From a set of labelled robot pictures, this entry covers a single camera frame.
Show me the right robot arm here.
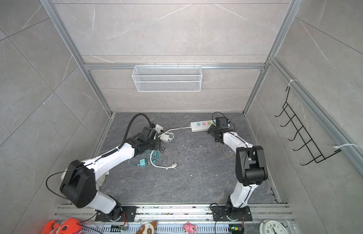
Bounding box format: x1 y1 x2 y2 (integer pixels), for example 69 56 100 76
207 116 268 220

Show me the brown white plush puppy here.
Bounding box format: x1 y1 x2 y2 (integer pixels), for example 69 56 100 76
136 221 157 234

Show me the black wire hook rack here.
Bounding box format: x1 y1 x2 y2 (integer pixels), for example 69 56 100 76
274 87 341 166

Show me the pink plush toy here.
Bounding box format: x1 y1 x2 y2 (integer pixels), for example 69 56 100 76
183 222 197 234

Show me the white analog clock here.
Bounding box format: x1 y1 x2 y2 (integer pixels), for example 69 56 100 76
259 219 288 234

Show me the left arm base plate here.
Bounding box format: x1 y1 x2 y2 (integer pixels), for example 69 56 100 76
95 206 137 222

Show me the white plush dog toy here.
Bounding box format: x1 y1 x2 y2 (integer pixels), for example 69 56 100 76
61 159 109 191

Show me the white charger with black cable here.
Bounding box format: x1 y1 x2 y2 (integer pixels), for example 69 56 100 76
155 124 164 134

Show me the teal cable bundle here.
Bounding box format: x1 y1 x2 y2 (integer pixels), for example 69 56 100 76
128 150 162 167

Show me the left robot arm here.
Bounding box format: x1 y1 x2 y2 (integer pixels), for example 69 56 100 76
45 113 157 221

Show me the red plush toy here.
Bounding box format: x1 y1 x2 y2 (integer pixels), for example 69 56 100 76
41 218 83 234

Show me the white wire mesh basket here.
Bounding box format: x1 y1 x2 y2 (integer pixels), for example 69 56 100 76
132 65 203 92

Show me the teal charger lower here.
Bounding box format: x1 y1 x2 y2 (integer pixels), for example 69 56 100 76
137 158 151 167

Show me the white multicolour power strip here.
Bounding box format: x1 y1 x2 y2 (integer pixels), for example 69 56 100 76
149 119 217 170

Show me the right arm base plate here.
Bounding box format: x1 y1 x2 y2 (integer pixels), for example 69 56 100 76
209 203 253 222

